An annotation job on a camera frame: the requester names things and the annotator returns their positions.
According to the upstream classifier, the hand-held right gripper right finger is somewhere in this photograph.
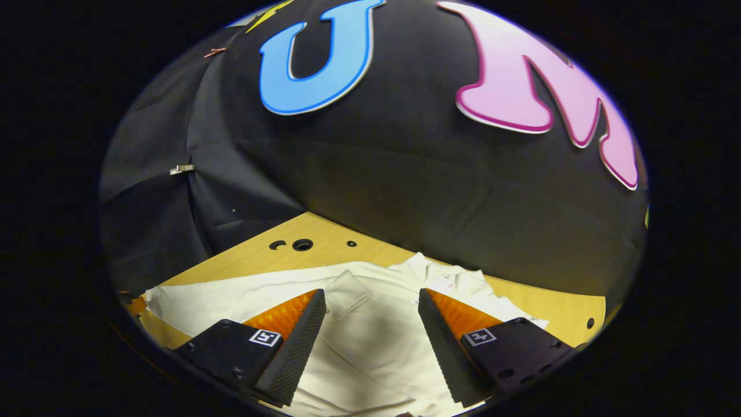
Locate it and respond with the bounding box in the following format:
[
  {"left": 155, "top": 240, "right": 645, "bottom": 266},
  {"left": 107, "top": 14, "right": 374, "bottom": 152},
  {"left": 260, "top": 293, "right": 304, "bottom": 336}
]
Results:
[{"left": 418, "top": 288, "right": 579, "bottom": 408}]

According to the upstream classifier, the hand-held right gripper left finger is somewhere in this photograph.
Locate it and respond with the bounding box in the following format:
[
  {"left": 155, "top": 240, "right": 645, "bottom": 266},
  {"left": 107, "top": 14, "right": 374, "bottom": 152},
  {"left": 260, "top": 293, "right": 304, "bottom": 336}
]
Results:
[{"left": 174, "top": 288, "right": 328, "bottom": 408}]

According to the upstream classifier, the white sweatshirt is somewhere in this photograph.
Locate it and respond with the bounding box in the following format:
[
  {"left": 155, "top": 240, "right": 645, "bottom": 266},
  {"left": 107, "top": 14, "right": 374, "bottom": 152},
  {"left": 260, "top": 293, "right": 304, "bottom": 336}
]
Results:
[{"left": 144, "top": 253, "right": 549, "bottom": 417}]

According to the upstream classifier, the black backdrop cloth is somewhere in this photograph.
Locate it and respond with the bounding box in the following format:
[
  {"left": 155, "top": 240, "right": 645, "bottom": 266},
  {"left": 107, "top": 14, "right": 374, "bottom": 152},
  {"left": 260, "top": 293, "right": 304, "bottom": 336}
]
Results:
[{"left": 98, "top": 0, "right": 649, "bottom": 302}]

